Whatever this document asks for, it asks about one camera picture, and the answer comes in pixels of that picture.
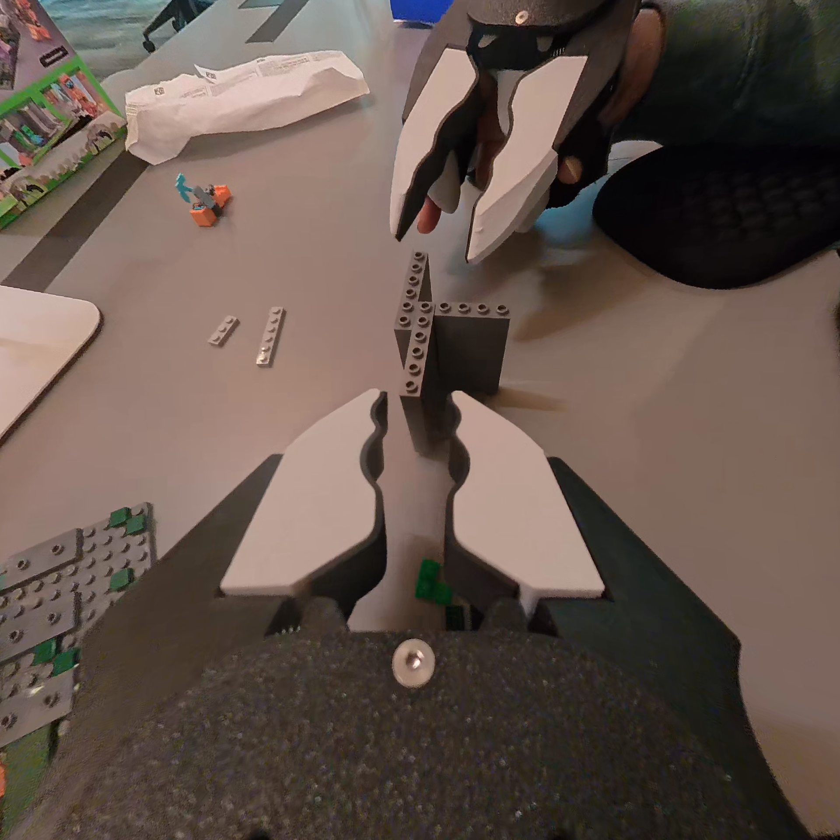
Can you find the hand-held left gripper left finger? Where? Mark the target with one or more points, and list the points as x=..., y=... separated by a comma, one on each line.
x=308, y=518

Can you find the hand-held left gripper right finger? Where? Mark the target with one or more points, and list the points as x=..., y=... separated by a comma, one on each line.
x=525, y=525

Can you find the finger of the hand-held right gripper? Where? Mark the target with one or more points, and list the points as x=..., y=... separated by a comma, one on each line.
x=531, y=144
x=433, y=111

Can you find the small green corner plate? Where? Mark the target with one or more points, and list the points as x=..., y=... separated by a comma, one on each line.
x=433, y=581

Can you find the dark grey cross wall piece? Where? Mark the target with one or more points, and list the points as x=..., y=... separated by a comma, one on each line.
x=466, y=348

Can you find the short light grey plate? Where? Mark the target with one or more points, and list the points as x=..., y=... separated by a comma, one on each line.
x=224, y=331

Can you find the person's right forearm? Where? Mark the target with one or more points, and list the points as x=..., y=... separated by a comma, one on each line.
x=735, y=65

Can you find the person's right hand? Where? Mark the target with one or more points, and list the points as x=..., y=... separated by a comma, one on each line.
x=489, y=154

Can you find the white paper bag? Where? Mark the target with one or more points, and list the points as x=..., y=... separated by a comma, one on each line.
x=249, y=98

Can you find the long light grey plate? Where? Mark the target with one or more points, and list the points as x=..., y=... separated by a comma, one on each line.
x=270, y=337

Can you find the black mesh cushion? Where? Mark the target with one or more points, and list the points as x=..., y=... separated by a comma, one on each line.
x=722, y=216

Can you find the orange brick mini build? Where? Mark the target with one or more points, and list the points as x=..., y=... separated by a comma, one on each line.
x=207, y=207

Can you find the grey brick build on baseplate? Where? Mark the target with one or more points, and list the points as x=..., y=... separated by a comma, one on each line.
x=65, y=590

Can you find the green toy box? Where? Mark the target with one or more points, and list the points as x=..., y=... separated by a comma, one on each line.
x=46, y=118

